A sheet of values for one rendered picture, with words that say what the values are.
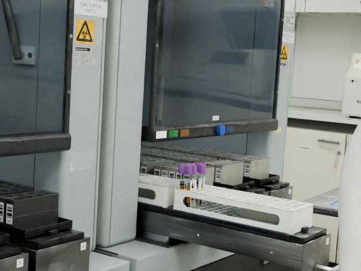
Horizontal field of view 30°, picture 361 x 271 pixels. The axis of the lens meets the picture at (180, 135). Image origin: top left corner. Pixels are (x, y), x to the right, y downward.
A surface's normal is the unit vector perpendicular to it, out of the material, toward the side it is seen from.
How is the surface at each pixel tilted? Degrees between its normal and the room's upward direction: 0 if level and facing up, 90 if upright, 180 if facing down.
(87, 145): 90
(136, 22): 90
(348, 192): 76
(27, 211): 90
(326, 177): 90
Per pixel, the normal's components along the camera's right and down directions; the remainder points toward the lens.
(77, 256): 0.81, 0.11
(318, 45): -0.58, 0.05
